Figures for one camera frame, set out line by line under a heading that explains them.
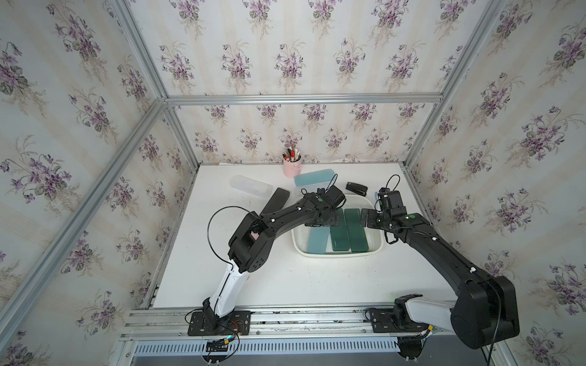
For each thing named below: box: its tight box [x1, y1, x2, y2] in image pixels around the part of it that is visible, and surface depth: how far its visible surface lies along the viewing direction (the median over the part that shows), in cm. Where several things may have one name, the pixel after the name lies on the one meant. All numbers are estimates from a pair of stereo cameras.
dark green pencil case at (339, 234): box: [329, 208, 351, 252], surface depth 92 cm
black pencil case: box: [259, 187, 290, 216], surface depth 106 cm
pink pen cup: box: [283, 152, 303, 179], surface depth 113 cm
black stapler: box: [345, 181, 368, 197], surface depth 110 cm
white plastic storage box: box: [290, 194, 385, 259], surface depth 92 cm
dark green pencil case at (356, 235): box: [344, 208, 370, 253], surface depth 94 cm
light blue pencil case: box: [307, 225, 331, 254], surface depth 90 cm
